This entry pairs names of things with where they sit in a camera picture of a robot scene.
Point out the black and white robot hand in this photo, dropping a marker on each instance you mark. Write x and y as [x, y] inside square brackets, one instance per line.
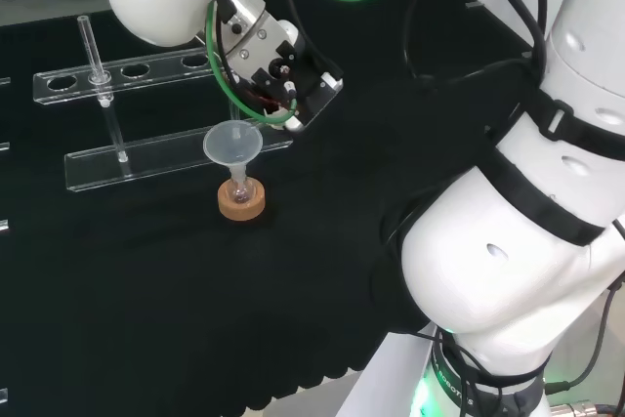
[273, 60]

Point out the clear plastic funnel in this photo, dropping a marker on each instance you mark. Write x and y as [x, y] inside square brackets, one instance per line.
[229, 141]

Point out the small round-bottom glass flask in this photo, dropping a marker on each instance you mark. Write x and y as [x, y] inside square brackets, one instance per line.
[241, 192]

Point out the clear acrylic funnel stand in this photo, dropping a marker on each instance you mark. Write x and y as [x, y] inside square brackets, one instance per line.
[161, 158]

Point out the grey tape strip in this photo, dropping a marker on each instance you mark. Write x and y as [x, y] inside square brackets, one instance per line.
[474, 5]

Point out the black bench cloth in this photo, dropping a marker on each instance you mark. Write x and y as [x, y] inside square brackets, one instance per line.
[146, 290]

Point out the clear cloth clip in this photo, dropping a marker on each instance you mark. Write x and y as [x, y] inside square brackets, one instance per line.
[3, 146]
[3, 225]
[4, 81]
[3, 395]

